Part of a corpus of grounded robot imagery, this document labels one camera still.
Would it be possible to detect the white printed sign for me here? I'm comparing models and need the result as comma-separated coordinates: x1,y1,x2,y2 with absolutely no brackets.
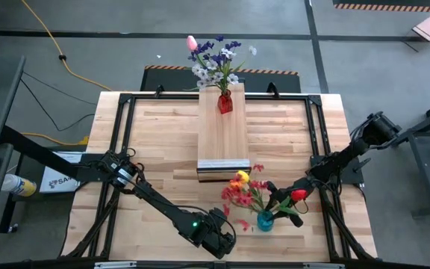
38,151,85,194

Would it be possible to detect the wooden shelf with black frame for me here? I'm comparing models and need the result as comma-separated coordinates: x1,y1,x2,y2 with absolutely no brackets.
196,81,252,183

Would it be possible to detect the red blossom flower sprig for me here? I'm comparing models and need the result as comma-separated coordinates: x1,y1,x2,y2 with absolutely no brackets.
220,163,272,232

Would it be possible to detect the white artificial flower sprig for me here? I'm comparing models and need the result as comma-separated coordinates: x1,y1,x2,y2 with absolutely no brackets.
184,45,258,94

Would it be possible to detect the black metal table frame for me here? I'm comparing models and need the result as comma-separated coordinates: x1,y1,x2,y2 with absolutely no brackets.
61,92,378,262

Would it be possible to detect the red artificial tulip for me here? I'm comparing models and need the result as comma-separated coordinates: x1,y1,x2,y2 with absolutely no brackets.
274,188,309,217

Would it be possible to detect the yellow extension cable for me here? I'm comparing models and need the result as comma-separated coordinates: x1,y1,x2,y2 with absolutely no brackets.
19,0,113,147

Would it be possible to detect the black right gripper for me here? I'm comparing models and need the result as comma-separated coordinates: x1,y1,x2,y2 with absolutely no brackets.
265,177,315,228

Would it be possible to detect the pink artificial tulip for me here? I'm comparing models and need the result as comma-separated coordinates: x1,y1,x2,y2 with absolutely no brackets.
186,35,226,94

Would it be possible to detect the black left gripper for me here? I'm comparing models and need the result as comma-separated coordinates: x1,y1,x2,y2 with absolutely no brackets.
199,208,237,260

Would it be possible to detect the white and yellow bottle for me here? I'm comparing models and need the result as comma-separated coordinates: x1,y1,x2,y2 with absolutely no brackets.
1,173,37,198

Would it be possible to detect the grey metal table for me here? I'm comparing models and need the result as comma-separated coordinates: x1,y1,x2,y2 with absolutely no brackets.
387,95,430,217

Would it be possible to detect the red glass vase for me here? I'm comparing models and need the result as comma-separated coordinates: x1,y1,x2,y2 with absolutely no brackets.
216,89,234,115

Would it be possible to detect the black mat with hazard stripe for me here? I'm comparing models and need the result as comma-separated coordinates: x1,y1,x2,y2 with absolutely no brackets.
140,65,302,94
332,0,430,14

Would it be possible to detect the black floor cable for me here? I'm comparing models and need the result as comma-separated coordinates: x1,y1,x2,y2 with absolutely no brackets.
19,78,96,132
22,71,97,106

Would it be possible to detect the silver metal bracket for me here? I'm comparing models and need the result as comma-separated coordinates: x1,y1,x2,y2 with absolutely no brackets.
93,261,137,269
302,262,346,269

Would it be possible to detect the blue glass vase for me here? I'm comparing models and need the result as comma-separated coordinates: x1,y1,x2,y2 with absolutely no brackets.
256,209,275,232

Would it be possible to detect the purple artificial flower sprig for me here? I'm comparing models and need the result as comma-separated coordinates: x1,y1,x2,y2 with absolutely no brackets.
187,35,243,94

